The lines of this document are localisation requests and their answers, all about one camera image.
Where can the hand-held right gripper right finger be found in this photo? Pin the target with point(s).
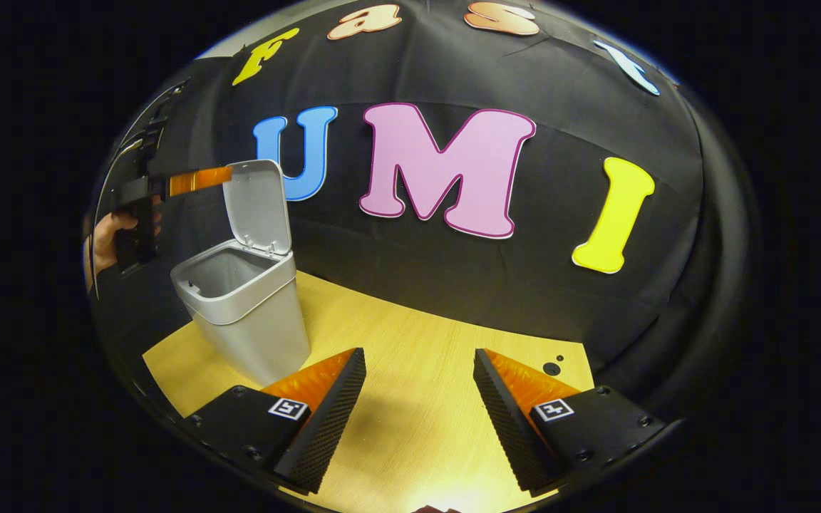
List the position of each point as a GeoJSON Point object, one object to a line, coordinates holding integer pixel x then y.
{"type": "Point", "coordinates": [507, 427]}

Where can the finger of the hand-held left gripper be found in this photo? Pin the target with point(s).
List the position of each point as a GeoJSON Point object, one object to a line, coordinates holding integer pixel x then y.
{"type": "Point", "coordinates": [200, 180]}

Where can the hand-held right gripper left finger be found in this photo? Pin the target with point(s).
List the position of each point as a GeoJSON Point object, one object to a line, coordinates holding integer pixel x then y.
{"type": "Point", "coordinates": [328, 427]}

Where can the white desktop garbage bin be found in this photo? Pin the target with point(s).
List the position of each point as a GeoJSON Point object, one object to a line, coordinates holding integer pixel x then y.
{"type": "Point", "coordinates": [254, 328]}

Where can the wooden desktop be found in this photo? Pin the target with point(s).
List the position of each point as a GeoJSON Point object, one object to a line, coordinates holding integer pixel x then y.
{"type": "Point", "coordinates": [417, 427]}

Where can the black backdrop cloth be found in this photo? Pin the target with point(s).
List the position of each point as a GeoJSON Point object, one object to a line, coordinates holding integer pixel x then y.
{"type": "Point", "coordinates": [560, 107]}

